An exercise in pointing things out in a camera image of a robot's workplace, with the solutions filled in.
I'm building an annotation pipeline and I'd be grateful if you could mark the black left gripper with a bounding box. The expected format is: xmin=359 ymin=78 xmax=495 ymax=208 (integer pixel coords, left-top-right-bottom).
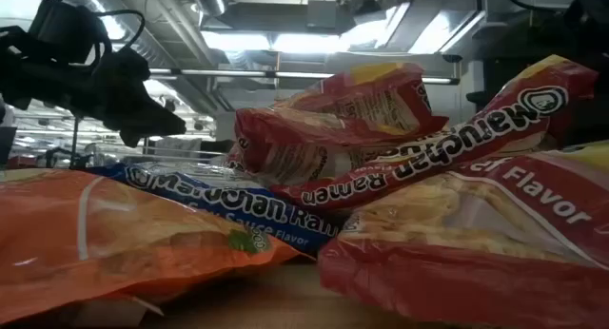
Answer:
xmin=0 ymin=24 xmax=187 ymax=148

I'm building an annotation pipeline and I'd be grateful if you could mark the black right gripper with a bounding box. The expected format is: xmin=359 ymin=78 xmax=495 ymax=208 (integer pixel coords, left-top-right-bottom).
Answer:
xmin=464 ymin=0 xmax=609 ymax=107

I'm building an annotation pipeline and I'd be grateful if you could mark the orange chicken noodle pack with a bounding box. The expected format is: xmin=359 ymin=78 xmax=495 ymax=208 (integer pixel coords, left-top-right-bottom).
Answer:
xmin=0 ymin=168 xmax=301 ymax=323

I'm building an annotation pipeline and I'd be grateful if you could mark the blue soy sauce noodle pack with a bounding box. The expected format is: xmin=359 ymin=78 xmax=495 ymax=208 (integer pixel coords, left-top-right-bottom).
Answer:
xmin=88 ymin=161 xmax=351 ymax=255

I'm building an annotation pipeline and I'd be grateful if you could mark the clear plastic bin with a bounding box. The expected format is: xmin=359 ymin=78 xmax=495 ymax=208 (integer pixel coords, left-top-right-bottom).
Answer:
xmin=83 ymin=141 xmax=235 ymax=171

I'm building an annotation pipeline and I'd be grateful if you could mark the long pendant light bar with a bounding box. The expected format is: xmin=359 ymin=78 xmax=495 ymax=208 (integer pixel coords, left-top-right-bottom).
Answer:
xmin=147 ymin=67 xmax=462 ymax=87

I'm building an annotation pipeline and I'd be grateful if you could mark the black monitor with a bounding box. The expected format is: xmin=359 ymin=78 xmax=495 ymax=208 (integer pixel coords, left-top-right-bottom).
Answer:
xmin=0 ymin=126 xmax=18 ymax=166

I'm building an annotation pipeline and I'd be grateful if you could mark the black station frame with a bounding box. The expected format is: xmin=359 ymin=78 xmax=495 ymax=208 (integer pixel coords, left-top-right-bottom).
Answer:
xmin=69 ymin=114 xmax=96 ymax=169

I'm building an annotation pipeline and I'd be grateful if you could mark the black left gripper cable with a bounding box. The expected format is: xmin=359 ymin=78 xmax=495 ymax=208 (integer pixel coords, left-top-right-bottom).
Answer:
xmin=92 ymin=9 xmax=147 ymax=52

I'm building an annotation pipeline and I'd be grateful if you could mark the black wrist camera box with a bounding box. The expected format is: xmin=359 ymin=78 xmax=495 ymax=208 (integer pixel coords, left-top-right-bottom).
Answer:
xmin=26 ymin=0 xmax=113 ymax=64

